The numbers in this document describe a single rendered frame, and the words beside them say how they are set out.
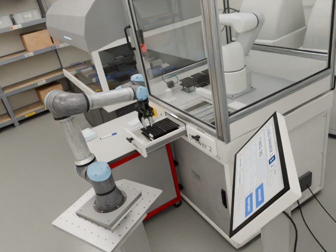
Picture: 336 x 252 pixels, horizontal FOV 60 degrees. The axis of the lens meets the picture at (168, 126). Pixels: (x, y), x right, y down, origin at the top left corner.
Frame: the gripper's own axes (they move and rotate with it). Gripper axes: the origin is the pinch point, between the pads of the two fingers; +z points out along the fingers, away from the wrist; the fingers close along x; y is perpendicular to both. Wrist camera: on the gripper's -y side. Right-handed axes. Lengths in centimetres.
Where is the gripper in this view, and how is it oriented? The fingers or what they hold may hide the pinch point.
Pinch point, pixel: (147, 125)
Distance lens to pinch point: 191.8
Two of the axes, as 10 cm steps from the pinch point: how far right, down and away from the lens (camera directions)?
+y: 5.0, 3.2, -8.0
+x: 8.4, -3.8, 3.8
